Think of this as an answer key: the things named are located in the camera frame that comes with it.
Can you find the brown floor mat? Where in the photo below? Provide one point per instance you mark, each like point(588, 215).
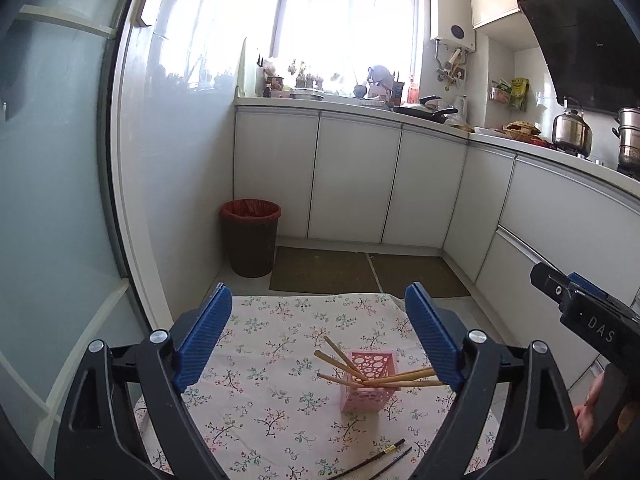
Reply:
point(420, 275)
point(325, 270)

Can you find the brown jar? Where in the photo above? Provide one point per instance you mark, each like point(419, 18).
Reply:
point(274, 83)

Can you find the stainless steel steamer pot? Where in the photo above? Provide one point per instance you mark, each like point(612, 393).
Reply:
point(630, 140)

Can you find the black chopstick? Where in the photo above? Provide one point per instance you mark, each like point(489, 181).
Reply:
point(400, 455)
point(385, 452)

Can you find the stainless steel kettle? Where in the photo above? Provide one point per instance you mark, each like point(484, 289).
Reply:
point(572, 132)

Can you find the floral tablecloth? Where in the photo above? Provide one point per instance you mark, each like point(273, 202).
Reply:
point(280, 430)

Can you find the frosted glass sliding door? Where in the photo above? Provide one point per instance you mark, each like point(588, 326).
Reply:
point(50, 185)

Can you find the white kitchen countertop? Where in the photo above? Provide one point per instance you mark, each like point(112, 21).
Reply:
point(500, 139)

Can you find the wooden chopstick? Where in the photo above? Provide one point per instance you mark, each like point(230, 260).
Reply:
point(420, 384)
point(337, 355)
point(330, 378)
point(405, 376)
point(330, 362)

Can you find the water heater pipes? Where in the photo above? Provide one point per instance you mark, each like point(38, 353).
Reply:
point(450, 67)

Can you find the pink utensil holder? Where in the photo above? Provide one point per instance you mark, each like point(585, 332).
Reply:
point(367, 400)

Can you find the wall rack with packets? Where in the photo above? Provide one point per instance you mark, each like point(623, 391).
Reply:
point(515, 92)

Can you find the red bottle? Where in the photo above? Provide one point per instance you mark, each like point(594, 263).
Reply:
point(413, 91)

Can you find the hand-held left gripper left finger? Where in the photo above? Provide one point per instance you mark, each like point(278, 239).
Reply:
point(205, 340)

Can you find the black frying pan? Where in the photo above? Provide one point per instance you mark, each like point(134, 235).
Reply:
point(420, 111)

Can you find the plate of food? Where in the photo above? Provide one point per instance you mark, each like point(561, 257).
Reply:
point(520, 129)

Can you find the white wall water heater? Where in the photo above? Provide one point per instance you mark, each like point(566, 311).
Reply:
point(452, 15)

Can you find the kitchen window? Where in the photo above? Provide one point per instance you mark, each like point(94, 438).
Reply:
point(345, 25)

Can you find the brown trash bin red liner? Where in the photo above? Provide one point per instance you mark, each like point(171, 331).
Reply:
point(250, 245)

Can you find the steel basin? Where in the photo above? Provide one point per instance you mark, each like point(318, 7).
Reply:
point(306, 94)

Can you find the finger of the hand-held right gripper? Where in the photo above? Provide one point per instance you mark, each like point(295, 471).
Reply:
point(550, 285)

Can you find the white electric jug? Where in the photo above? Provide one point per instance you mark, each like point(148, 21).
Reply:
point(461, 107)

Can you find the person's right hand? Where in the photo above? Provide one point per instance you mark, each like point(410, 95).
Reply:
point(590, 410)

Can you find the white cutting board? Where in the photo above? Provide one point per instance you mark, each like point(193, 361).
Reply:
point(247, 67)

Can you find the white kitchen base cabinets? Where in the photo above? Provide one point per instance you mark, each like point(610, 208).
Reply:
point(355, 175)

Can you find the grey pot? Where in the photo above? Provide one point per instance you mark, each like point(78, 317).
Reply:
point(380, 77)

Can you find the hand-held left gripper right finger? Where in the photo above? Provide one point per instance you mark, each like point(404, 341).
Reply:
point(432, 340)

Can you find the black range hood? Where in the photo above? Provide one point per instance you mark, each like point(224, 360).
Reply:
point(585, 50)

